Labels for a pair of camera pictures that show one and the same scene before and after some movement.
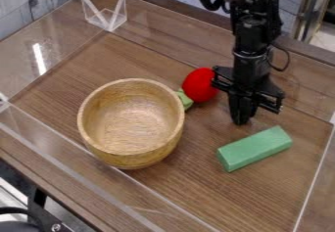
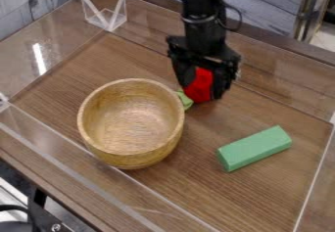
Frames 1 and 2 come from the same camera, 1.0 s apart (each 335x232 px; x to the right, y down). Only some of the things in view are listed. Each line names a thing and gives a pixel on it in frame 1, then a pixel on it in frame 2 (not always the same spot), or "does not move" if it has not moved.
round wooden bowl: (129, 120) does not move
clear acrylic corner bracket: (105, 19) does not move
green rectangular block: (253, 148) does not move
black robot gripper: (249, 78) -> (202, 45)
